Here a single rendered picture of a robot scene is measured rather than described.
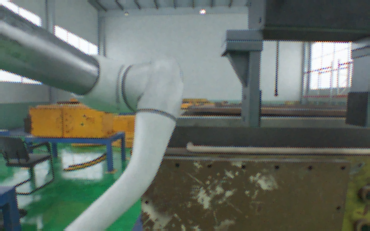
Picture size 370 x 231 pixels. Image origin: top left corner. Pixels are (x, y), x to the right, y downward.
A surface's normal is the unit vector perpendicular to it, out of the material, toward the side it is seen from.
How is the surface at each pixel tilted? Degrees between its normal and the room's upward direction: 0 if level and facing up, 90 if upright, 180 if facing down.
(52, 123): 90
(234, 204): 90
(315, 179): 90
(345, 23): 90
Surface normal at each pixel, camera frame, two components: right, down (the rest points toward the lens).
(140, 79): -0.17, -0.35
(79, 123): -0.05, 0.10
